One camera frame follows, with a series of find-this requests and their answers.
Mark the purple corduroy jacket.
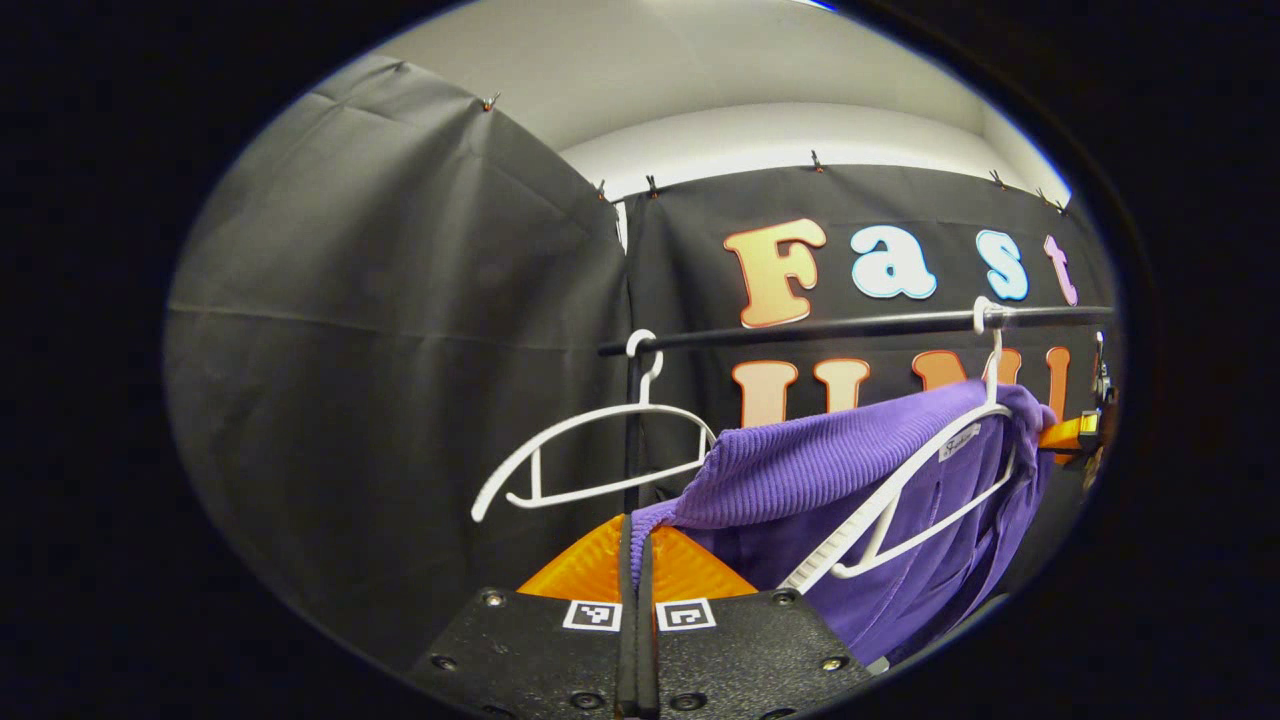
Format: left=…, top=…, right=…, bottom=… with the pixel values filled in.
left=630, top=380, right=1059, bottom=666

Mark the black clothes rack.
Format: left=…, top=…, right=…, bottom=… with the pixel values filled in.
left=596, top=305, right=1116, bottom=521

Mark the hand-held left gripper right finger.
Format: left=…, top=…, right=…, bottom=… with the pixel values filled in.
left=637, top=520, right=873, bottom=720

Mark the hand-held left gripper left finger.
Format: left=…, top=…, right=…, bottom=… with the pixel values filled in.
left=405, top=513, right=639, bottom=720

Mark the white plastic hanger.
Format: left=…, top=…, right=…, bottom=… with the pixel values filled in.
left=778, top=296, right=1021, bottom=596
left=470, top=329, right=719, bottom=523

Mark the black backdrop cloth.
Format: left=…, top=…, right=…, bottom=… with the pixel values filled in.
left=165, top=55, right=633, bottom=671
left=615, top=165, right=1119, bottom=621

